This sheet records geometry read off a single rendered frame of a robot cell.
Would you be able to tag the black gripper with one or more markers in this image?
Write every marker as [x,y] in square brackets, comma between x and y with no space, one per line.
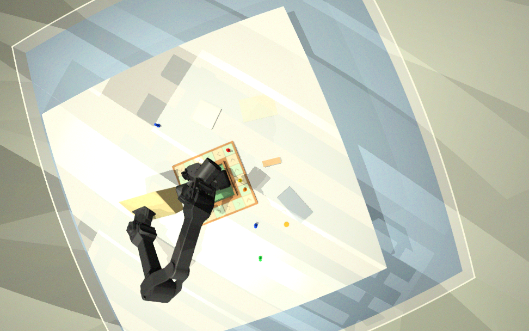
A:
[220,182]

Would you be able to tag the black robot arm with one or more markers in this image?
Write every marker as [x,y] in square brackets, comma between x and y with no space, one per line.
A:
[158,284]

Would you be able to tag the tan flat bar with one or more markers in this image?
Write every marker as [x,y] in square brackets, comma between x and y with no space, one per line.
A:
[271,162]

